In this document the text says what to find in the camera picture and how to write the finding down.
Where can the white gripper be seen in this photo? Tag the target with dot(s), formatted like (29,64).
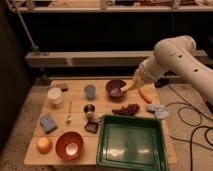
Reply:
(139,79)

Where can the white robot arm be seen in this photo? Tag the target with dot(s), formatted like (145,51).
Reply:
(175,54)

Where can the purple bowl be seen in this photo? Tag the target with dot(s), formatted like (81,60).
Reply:
(113,88)

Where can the orange-red bowl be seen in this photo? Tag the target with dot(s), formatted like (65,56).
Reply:
(69,146)

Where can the orange carrot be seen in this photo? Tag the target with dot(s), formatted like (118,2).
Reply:
(145,97)

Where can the bunch of dark grapes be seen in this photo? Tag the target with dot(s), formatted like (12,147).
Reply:
(129,110)

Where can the light blue cloth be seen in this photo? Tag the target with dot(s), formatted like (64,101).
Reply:
(158,110)

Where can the light blue cup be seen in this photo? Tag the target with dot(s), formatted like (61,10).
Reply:
(90,91)

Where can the white metal shelf beam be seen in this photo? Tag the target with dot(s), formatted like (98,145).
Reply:
(86,59)

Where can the green plastic tray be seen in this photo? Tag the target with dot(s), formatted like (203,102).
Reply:
(133,143)

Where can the small dark square block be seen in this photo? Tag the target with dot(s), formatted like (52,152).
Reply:
(91,127)

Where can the metal spoon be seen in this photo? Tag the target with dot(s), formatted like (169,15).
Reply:
(69,116)

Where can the white cup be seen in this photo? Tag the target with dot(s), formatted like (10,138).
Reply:
(55,96)

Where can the diagonal metal pole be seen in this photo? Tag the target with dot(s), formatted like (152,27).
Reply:
(34,47)

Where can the blue sponge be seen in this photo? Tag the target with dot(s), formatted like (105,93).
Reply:
(47,123)

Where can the orange fruit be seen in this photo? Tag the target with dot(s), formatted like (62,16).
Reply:
(44,145)

